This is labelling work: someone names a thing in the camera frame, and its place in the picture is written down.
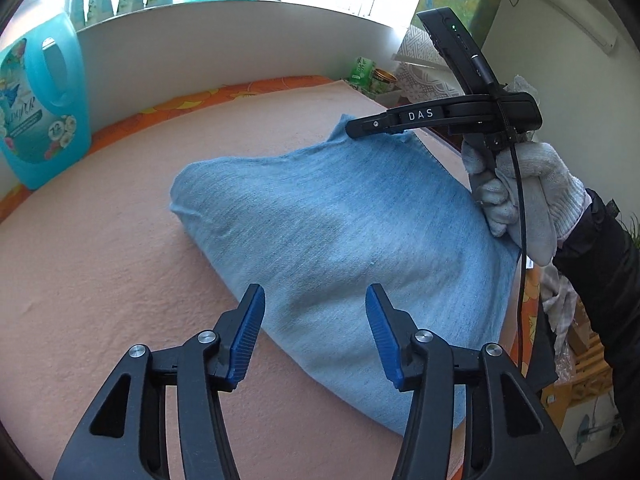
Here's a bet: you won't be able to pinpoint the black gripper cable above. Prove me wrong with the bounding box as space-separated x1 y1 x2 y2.
510 142 531 378

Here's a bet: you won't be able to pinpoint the white checked cloth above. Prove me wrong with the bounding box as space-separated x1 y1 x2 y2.
540 265 581 356

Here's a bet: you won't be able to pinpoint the light blue denim pants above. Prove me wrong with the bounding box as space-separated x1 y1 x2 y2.
169 114 521 438

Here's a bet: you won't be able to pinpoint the round metal tin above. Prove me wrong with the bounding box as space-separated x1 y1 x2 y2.
371 67 398 95

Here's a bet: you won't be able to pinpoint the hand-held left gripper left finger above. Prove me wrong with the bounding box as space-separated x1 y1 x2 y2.
52 283 266 480

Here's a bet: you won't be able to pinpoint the white wall unit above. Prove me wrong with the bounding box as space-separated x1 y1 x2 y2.
515 0 618 56

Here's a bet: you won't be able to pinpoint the wooden slat crate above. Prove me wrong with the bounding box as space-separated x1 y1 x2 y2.
570 335 613 386

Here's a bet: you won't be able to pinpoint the peach blanket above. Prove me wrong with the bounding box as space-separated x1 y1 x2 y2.
0 79 521 480

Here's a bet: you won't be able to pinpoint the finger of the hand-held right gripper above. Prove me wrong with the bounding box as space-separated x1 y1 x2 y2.
345 110 404 139

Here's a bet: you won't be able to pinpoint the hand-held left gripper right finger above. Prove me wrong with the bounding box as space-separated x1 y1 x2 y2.
365 283 576 480

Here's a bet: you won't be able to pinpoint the person's right hand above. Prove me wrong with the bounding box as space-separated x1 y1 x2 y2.
460 141 589 267

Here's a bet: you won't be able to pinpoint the person's right forearm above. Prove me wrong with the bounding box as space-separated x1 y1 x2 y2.
552 187 640 411

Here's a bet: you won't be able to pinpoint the green tea box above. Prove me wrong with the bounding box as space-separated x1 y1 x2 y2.
347 56 378 92

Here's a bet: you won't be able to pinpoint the white printed cardboard box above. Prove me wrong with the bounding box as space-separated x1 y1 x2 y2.
555 380 626 466

